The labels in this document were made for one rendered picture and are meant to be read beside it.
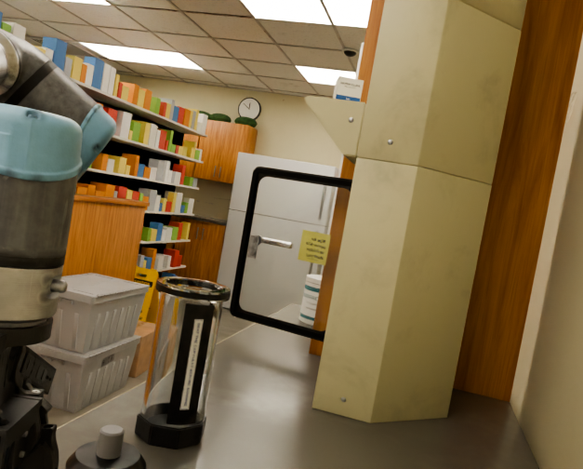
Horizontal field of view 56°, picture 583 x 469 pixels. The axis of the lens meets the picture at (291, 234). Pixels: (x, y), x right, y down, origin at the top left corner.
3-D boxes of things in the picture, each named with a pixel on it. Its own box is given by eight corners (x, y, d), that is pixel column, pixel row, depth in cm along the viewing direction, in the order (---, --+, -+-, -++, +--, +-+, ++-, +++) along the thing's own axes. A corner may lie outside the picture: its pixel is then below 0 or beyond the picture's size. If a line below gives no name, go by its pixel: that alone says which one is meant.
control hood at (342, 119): (374, 174, 130) (381, 132, 130) (356, 156, 99) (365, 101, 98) (327, 167, 133) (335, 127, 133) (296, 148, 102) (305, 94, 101)
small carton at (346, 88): (354, 114, 113) (359, 86, 113) (358, 111, 108) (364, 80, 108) (330, 110, 113) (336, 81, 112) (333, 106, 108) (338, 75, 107)
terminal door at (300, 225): (335, 345, 132) (364, 180, 130) (228, 314, 144) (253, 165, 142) (337, 344, 132) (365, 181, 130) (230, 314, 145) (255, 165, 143)
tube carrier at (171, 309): (201, 448, 76) (226, 296, 75) (124, 435, 76) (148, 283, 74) (212, 417, 86) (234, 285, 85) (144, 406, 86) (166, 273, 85)
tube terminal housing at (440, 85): (444, 391, 127) (509, 59, 123) (449, 445, 95) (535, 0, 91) (339, 366, 133) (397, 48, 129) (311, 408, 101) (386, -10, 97)
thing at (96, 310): (143, 336, 346) (152, 285, 344) (85, 357, 287) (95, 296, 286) (86, 321, 356) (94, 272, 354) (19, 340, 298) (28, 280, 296)
